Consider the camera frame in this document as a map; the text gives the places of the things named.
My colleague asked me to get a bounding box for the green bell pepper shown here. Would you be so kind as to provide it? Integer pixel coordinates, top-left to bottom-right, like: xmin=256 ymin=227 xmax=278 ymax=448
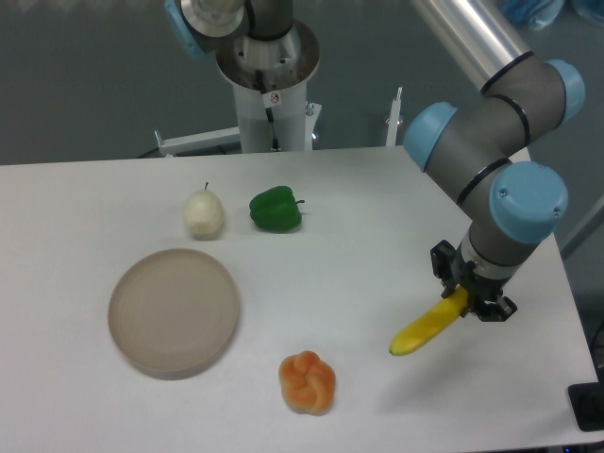
xmin=248 ymin=186 xmax=304 ymax=232

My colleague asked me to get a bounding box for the white metal bracket right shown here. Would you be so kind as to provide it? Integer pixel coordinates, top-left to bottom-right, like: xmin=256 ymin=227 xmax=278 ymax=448
xmin=385 ymin=87 xmax=404 ymax=146

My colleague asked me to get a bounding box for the blue plastic bag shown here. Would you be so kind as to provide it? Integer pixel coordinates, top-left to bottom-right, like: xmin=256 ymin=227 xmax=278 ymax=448
xmin=496 ymin=0 xmax=565 ymax=31

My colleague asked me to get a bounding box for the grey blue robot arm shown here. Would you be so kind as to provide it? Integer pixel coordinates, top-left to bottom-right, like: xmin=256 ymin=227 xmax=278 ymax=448
xmin=164 ymin=1 xmax=585 ymax=322

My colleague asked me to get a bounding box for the white metal bracket left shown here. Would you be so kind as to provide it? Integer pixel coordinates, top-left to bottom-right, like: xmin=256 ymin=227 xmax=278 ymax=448
xmin=154 ymin=126 xmax=240 ymax=156

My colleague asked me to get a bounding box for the beige round plate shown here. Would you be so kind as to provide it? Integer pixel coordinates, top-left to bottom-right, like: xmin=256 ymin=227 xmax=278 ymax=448
xmin=108 ymin=248 xmax=240 ymax=380

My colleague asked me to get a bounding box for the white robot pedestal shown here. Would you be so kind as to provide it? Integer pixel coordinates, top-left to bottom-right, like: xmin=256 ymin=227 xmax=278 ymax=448
xmin=216 ymin=20 xmax=320 ymax=153

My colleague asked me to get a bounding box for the black cable on pedestal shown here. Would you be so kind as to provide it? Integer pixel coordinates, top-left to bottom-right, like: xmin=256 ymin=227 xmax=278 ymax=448
xmin=254 ymin=69 xmax=283 ymax=153

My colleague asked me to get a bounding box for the orange knotted bread roll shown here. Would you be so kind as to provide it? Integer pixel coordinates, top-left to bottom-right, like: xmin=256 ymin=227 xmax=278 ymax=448
xmin=278 ymin=350 xmax=336 ymax=416

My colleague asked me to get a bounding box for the black box at edge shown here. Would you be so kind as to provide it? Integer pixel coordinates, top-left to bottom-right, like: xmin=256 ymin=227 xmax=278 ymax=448
xmin=567 ymin=382 xmax=603 ymax=432

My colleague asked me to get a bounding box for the white pear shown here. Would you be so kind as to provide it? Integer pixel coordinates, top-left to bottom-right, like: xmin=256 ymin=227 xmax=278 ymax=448
xmin=183 ymin=183 xmax=225 ymax=240

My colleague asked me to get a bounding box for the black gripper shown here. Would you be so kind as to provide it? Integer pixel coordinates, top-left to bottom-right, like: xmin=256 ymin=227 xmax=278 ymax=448
xmin=430 ymin=240 xmax=517 ymax=323

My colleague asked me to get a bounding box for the white metal bracket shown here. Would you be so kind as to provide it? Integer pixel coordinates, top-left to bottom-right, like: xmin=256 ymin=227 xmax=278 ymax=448
xmin=385 ymin=87 xmax=404 ymax=146
xmin=154 ymin=126 xmax=240 ymax=156

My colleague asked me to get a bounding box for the yellow banana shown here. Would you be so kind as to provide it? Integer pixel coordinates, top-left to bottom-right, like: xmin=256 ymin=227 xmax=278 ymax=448
xmin=389 ymin=286 xmax=468 ymax=357

